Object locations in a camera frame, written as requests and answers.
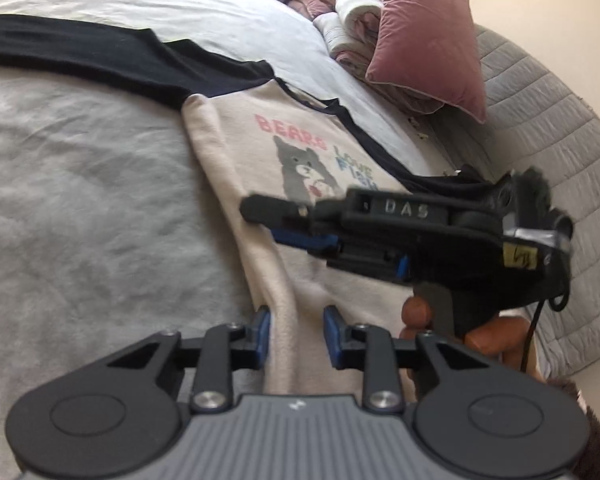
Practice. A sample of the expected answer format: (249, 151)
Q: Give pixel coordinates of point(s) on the person's right hand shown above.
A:
(417, 315)

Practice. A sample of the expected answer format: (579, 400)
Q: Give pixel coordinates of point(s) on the folded pink quilted blanket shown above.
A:
(410, 97)

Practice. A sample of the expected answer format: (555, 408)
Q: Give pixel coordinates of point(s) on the small pink cushion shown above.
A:
(307, 1)

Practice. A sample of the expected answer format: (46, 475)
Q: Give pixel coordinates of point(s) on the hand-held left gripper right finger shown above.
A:
(332, 340)

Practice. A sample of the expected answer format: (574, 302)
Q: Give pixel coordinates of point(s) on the pink velvet pillow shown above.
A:
(425, 35)

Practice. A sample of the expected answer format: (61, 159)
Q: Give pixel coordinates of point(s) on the white folded blanket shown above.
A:
(360, 5)
(342, 35)

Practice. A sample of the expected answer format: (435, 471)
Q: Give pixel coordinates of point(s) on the grey quilted headboard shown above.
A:
(545, 110)

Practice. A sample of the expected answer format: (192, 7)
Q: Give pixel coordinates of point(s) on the brown fuzzy cloth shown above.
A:
(595, 440)

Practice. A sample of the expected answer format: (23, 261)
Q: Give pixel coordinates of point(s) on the beige shirt with black sleeves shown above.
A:
(240, 125)

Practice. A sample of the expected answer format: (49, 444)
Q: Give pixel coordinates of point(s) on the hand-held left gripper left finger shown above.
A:
(262, 332)

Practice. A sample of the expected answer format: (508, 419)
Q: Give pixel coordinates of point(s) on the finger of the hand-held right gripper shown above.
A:
(270, 207)
(305, 242)

